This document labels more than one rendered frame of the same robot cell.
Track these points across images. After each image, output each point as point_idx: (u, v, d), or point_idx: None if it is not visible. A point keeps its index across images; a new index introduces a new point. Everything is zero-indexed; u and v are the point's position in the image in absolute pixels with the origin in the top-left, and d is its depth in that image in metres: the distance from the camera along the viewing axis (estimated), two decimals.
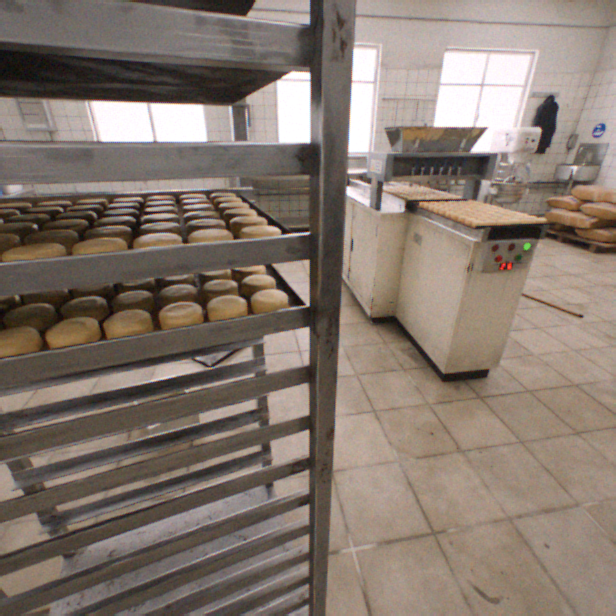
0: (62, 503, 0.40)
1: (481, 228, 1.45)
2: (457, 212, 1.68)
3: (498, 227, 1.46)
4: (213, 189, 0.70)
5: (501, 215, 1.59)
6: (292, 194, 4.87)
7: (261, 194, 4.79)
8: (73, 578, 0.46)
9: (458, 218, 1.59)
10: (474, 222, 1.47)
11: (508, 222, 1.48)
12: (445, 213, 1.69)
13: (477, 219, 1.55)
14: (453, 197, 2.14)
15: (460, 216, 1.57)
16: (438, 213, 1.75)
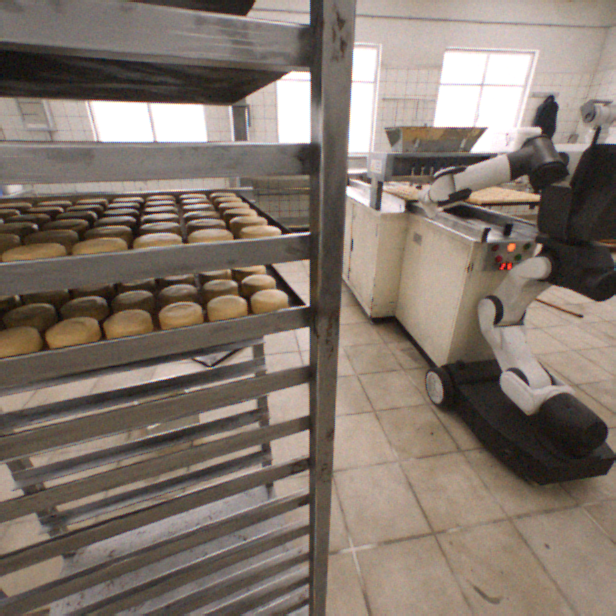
0: (62, 503, 0.40)
1: (488, 205, 1.40)
2: None
3: (505, 204, 1.41)
4: (213, 189, 0.70)
5: (507, 194, 1.55)
6: (292, 194, 4.87)
7: (261, 194, 4.79)
8: (73, 578, 0.46)
9: None
10: (479, 200, 1.42)
11: (515, 200, 1.43)
12: None
13: (483, 197, 1.50)
14: None
15: None
16: None
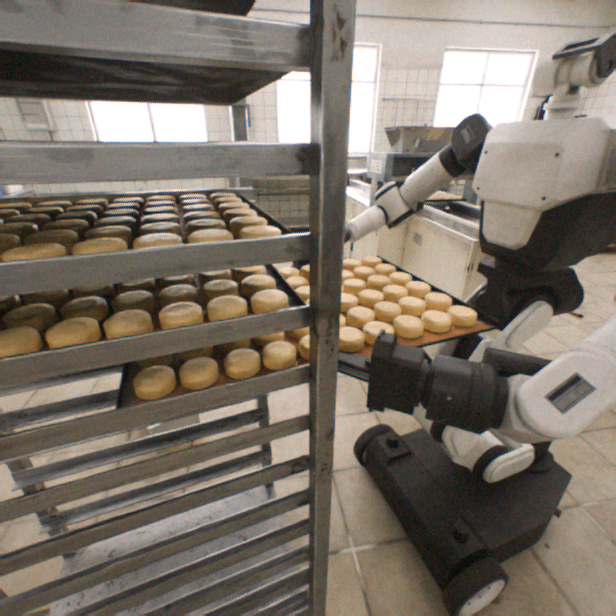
0: (62, 503, 0.40)
1: (481, 319, 0.61)
2: (340, 325, 0.56)
3: (451, 300, 0.68)
4: (213, 189, 0.70)
5: (361, 281, 0.72)
6: (292, 194, 4.87)
7: (261, 194, 4.79)
8: (73, 578, 0.46)
9: (407, 334, 0.54)
10: (474, 318, 0.58)
11: (426, 284, 0.71)
12: (344, 347, 0.51)
13: (414, 310, 0.61)
14: (453, 197, 2.14)
15: (417, 327, 0.54)
16: (307, 362, 0.49)
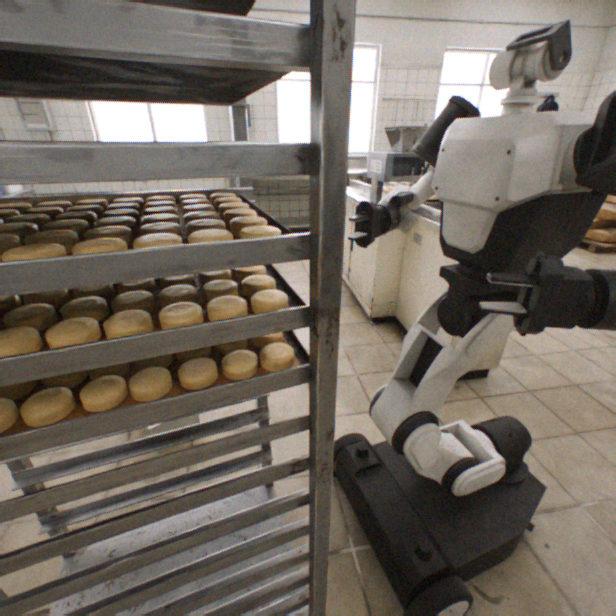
0: (62, 503, 0.40)
1: (306, 359, 0.50)
2: (109, 372, 0.45)
3: (291, 332, 0.57)
4: (213, 189, 0.70)
5: None
6: (292, 194, 4.87)
7: (261, 194, 4.79)
8: (73, 578, 0.46)
9: (187, 384, 0.43)
10: (284, 361, 0.47)
11: None
12: (86, 406, 0.40)
13: (225, 348, 0.50)
14: None
15: (199, 376, 0.43)
16: (25, 428, 0.38)
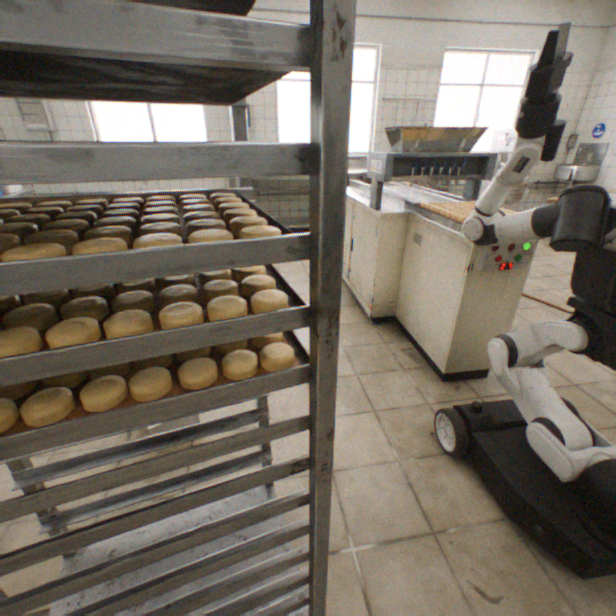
0: (62, 503, 0.40)
1: (306, 359, 0.50)
2: (109, 372, 0.45)
3: (291, 332, 0.57)
4: (213, 189, 0.70)
5: None
6: (292, 194, 4.87)
7: (261, 194, 4.79)
8: (73, 578, 0.46)
9: (187, 384, 0.43)
10: (284, 361, 0.47)
11: None
12: (86, 406, 0.40)
13: (225, 348, 0.50)
14: None
15: (199, 376, 0.43)
16: (25, 428, 0.38)
